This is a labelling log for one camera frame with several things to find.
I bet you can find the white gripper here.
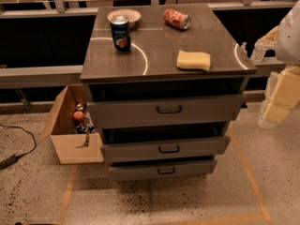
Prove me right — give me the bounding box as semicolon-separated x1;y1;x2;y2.
258;67;300;129

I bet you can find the grey bottom drawer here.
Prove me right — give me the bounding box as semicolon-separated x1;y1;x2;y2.
109;159;217;181

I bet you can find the grey drawer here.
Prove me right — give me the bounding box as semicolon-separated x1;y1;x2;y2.
88;95;243;129
101;136;231;164
109;159;217;181

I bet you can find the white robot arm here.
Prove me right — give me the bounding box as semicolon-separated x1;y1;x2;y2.
250;1;300;128

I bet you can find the grey middle drawer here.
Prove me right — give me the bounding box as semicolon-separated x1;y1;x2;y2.
101;136;231;164

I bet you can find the grey drawer cabinet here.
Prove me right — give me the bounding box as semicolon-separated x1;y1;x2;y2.
81;5;256;168

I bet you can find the grey top drawer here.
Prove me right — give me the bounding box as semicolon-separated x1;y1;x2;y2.
88;95;243;129

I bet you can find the clear sanitizer bottle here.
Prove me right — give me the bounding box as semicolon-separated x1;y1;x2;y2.
250;48;266;63

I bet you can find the small clear pump bottle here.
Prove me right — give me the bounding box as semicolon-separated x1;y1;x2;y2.
241;42;248;55

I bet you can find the yellow sponge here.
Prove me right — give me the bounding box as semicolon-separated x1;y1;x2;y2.
176;51;211;71

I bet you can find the red soda can lying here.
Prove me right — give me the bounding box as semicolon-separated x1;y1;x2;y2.
163;8;190;30

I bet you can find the white bowl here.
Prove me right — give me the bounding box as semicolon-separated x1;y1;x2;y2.
107;8;142;28

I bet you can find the blue pepsi can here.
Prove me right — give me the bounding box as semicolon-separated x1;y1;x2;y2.
111;15;131;53

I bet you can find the blue snack bag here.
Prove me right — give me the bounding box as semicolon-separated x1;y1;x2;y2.
74;113;95;134

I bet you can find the red apple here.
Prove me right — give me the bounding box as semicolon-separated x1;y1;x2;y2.
73;111;84;122

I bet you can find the cardboard box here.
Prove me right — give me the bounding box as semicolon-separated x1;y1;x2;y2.
38;84;103;164

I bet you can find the black power cable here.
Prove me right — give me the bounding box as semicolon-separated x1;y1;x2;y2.
0;123;38;171

